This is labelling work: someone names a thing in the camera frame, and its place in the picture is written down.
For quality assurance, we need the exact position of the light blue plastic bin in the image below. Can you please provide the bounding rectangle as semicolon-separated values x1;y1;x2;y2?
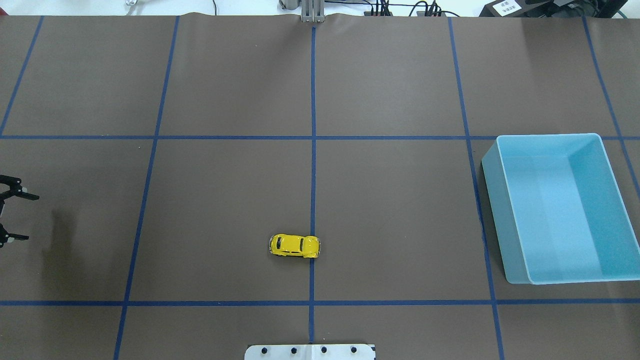
481;133;640;285

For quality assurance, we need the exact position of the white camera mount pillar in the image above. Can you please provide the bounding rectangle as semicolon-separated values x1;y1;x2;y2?
244;343;377;360

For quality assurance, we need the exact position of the yellow beetle toy car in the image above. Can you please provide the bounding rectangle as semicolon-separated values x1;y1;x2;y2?
268;234;322;259

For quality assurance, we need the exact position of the aluminium frame post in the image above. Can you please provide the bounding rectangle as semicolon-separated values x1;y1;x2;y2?
298;0;326;23

